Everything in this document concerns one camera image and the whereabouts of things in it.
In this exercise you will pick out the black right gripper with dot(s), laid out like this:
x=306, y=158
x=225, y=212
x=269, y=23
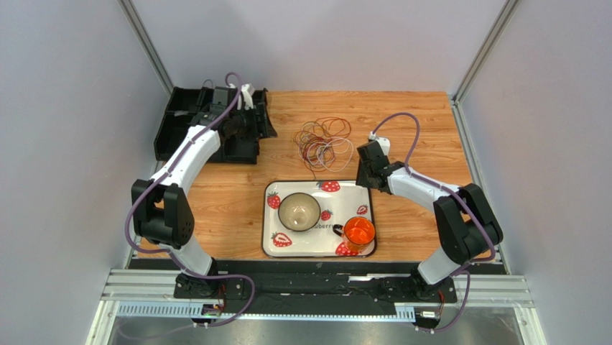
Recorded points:
x=369, y=159

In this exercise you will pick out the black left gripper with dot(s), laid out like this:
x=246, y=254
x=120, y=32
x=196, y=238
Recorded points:
x=253, y=123

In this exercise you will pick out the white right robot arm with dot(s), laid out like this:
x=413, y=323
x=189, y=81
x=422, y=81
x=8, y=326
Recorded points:
x=466, y=224

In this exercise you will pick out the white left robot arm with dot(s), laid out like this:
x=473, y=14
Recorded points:
x=160, y=212

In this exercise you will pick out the strawberry print white tray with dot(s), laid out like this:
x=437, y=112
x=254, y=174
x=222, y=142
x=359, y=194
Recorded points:
x=339, y=201

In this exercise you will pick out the black compartment storage bin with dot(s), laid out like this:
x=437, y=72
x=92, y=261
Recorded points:
x=177, y=121

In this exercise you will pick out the orange translucent mug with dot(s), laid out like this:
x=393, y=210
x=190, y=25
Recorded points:
x=357, y=234

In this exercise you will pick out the beige ceramic bowl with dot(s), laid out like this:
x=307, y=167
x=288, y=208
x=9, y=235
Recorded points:
x=299, y=212

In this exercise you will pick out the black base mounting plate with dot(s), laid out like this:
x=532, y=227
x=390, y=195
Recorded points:
x=319, y=288

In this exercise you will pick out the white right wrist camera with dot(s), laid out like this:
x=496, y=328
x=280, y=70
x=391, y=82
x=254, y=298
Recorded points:
x=384, y=143

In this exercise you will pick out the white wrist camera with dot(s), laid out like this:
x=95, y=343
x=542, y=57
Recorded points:
x=384, y=143
x=243, y=99

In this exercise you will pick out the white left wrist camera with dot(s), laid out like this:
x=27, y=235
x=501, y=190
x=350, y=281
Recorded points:
x=243, y=99

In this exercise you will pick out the aluminium frame rail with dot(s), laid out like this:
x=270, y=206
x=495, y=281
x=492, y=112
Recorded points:
x=138, y=307

